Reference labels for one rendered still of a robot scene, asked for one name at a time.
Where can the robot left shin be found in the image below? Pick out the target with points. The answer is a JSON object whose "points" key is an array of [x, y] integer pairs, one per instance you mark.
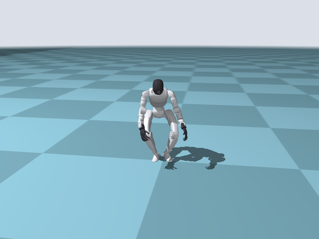
{"points": [[170, 144]]}

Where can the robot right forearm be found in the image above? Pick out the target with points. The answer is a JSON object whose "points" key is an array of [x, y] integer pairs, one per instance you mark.
{"points": [[141, 118]]}

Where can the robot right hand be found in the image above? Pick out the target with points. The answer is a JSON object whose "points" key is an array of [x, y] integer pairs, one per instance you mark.
{"points": [[143, 133]]}

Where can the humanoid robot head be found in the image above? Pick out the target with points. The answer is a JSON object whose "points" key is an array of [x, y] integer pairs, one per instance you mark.
{"points": [[158, 86]]}

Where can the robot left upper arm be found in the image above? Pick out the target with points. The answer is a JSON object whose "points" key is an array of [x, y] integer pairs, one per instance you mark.
{"points": [[173, 100]]}

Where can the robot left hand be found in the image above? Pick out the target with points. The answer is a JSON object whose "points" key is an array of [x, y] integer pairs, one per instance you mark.
{"points": [[185, 131]]}

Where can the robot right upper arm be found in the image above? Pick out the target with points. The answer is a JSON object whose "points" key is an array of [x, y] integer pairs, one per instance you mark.
{"points": [[145, 94]]}

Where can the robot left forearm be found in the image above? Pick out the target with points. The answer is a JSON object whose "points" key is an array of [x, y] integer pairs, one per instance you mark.
{"points": [[179, 117]]}

